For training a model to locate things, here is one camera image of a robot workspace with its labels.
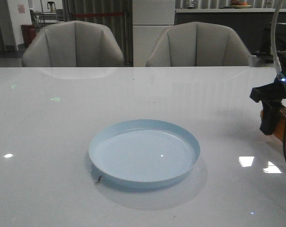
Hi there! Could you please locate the grey upholstered chair left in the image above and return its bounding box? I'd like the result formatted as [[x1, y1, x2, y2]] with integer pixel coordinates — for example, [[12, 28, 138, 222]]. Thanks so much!
[[22, 20, 124, 68]]

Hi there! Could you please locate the white cable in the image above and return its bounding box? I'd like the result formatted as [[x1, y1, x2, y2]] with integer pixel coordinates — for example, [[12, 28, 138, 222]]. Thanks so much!
[[270, 0, 286, 92]]

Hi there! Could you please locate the dark armchair with cushion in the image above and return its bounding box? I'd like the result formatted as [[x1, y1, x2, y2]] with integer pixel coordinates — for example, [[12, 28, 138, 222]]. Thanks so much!
[[259, 23, 286, 54]]

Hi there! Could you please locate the fruit bowl on counter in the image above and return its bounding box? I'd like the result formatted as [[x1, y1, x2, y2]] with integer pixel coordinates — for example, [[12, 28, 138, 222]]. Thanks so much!
[[230, 0, 251, 9]]

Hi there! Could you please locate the grey upholstered chair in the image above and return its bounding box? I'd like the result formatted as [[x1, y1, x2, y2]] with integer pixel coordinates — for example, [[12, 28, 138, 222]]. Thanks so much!
[[22, 20, 124, 68], [146, 22, 250, 67]]

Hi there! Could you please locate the grey counter with white top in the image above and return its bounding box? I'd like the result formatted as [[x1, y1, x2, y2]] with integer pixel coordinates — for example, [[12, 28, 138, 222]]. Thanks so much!
[[174, 9, 286, 53]]

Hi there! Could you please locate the pink wall sign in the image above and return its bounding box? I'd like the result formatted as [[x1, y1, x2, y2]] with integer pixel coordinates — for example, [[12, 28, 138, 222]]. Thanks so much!
[[18, 4, 25, 14]]

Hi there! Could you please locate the white cabinet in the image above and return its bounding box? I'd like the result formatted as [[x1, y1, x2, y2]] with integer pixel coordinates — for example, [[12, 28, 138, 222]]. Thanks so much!
[[132, 0, 175, 67]]

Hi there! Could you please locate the red trash bin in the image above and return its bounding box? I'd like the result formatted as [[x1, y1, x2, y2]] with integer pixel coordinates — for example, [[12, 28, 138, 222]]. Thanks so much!
[[21, 24, 36, 47]]

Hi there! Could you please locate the light blue round plate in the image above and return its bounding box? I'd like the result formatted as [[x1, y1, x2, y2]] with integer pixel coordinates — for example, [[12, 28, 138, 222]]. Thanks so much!
[[89, 119, 201, 189]]

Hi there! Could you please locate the grey upholstered chair right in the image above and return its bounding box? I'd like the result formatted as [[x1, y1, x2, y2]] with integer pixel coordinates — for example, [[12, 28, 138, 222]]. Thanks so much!
[[146, 22, 250, 67]]

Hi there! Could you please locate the red barrier belt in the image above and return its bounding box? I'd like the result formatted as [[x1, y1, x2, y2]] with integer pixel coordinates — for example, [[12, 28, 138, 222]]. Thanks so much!
[[71, 11, 128, 17]]

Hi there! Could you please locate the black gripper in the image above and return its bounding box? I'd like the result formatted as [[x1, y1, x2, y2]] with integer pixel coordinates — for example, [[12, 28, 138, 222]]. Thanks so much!
[[250, 51, 286, 135]]

